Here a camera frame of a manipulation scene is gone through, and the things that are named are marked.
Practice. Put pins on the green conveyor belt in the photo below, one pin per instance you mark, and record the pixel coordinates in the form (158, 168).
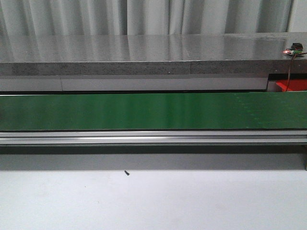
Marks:
(154, 111)

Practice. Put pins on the small black sensor box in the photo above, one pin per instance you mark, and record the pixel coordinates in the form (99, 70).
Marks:
(297, 47)

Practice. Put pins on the small green circuit board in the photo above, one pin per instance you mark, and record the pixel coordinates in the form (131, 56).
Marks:
(293, 52)

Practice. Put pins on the aluminium conveyor frame rail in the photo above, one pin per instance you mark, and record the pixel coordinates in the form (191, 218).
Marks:
(215, 137)

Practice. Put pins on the grey stone counter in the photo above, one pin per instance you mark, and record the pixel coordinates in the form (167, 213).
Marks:
(150, 54)

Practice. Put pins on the grey pleated curtain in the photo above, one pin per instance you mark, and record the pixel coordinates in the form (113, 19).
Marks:
(142, 17)

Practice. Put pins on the red plastic tray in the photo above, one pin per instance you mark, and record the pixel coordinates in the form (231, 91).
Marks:
(294, 85)

